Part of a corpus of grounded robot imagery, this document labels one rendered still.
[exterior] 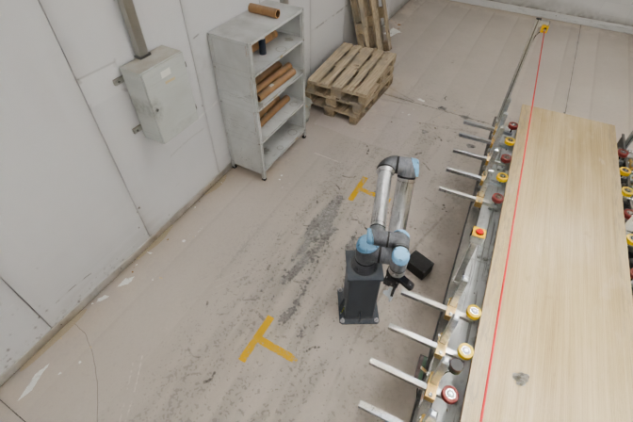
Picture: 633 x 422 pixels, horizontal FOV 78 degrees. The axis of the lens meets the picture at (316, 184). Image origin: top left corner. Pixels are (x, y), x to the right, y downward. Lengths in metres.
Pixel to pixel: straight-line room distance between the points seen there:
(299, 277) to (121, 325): 1.46
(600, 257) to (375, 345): 1.64
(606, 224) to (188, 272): 3.25
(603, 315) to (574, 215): 0.77
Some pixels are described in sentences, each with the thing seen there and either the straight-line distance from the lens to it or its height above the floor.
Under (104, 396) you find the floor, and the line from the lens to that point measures 3.45.
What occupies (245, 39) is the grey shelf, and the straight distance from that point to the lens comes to 3.53.
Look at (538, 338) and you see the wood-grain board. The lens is 2.59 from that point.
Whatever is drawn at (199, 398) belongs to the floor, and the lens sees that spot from 3.22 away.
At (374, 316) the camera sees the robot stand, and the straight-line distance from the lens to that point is 3.36.
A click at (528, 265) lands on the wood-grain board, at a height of 0.90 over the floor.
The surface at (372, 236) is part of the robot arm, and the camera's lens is 2.18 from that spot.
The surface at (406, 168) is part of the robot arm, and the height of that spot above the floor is 1.34.
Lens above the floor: 2.99
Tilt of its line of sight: 45 degrees down
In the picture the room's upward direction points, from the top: 1 degrees clockwise
